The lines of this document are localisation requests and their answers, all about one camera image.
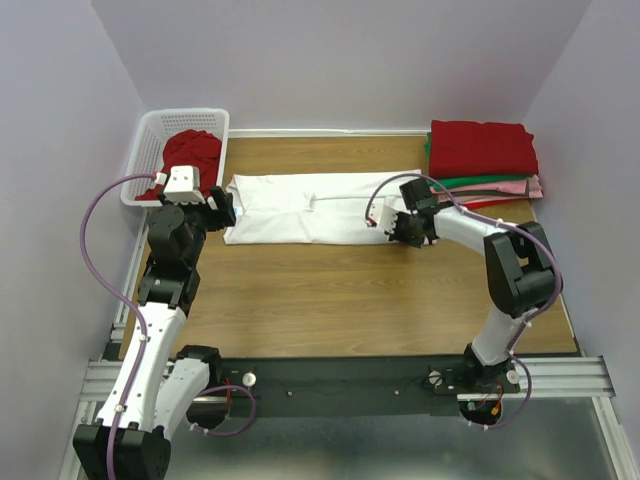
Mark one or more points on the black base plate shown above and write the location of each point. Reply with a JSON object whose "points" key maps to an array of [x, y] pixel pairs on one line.
{"points": [[342, 387]]}

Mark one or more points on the folded beige pink t-shirt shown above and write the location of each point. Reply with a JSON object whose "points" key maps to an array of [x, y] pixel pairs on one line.
{"points": [[530, 185]]}

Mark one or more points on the white plastic laundry basket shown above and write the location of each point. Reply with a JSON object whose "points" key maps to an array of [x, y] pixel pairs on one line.
{"points": [[158, 126]]}

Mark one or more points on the folded dark red t-shirt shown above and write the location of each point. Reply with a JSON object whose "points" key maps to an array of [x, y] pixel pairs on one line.
{"points": [[467, 148]]}

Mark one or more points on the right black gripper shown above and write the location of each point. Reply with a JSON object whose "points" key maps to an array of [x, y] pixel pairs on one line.
{"points": [[396, 237]]}

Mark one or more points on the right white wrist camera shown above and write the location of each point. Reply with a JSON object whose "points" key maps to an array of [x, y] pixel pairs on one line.
{"points": [[381, 217]]}

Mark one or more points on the crumpled dark red t-shirt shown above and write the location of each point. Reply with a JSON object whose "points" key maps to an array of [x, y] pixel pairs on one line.
{"points": [[190, 147]]}

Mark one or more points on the folded bright red t-shirt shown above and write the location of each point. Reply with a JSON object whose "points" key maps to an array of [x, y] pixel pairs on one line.
{"points": [[476, 204]]}

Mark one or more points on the folded green t-shirt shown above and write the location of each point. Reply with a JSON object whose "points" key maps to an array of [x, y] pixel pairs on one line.
{"points": [[489, 159]]}

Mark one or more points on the aluminium frame rail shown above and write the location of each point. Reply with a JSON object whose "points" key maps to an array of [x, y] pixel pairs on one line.
{"points": [[537, 377]]}

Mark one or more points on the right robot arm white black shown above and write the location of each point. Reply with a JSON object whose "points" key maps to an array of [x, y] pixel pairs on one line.
{"points": [[522, 276]]}

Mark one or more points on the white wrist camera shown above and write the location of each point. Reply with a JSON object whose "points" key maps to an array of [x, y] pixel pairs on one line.
{"points": [[180, 186], [381, 217]]}

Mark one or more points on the folded grey t-shirt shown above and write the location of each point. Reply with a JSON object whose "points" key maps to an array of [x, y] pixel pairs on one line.
{"points": [[468, 195]]}

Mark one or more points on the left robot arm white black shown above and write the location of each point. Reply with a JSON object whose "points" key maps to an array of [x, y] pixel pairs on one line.
{"points": [[130, 437]]}

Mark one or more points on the white t-shirt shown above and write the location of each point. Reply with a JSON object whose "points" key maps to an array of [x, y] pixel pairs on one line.
{"points": [[309, 208]]}

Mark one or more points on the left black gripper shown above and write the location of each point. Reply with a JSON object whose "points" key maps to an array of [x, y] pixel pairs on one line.
{"points": [[224, 215]]}

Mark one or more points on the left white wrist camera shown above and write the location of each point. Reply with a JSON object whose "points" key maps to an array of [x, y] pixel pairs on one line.
{"points": [[180, 186]]}

